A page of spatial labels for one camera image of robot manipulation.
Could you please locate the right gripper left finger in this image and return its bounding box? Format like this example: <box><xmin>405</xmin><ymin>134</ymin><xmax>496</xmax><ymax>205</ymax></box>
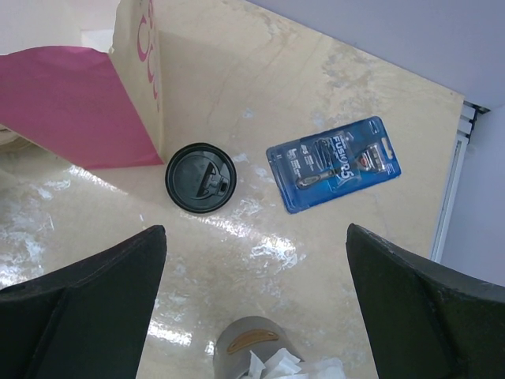
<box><xmin>1</xmin><ymin>225</ymin><xmax>166</xmax><ymax>378</ymax></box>

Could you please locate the black coffee cup lid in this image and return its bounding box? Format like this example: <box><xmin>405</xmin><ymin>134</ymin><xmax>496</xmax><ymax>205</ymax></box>
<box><xmin>165</xmin><ymin>142</ymin><xmax>238</xmax><ymax>214</ymax></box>

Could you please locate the grey straw holder cup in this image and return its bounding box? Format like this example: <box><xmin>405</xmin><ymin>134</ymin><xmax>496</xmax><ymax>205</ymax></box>
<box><xmin>213</xmin><ymin>316</ymin><xmax>304</xmax><ymax>378</ymax></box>

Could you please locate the blue razor package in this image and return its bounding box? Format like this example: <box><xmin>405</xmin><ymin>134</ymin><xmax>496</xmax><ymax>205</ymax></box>
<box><xmin>266</xmin><ymin>116</ymin><xmax>402</xmax><ymax>214</ymax></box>

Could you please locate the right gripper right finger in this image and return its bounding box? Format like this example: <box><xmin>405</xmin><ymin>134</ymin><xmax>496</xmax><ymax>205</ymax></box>
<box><xmin>346</xmin><ymin>224</ymin><xmax>504</xmax><ymax>378</ymax></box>

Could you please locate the pink beige paper bag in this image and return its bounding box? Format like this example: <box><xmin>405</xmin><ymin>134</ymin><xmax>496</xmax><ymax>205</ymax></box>
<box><xmin>1</xmin><ymin>1</ymin><xmax>165</xmax><ymax>170</ymax></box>

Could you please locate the aluminium frame rail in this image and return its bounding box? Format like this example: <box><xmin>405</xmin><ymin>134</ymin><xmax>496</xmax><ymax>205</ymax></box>
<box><xmin>430</xmin><ymin>100</ymin><xmax>489</xmax><ymax>263</ymax></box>

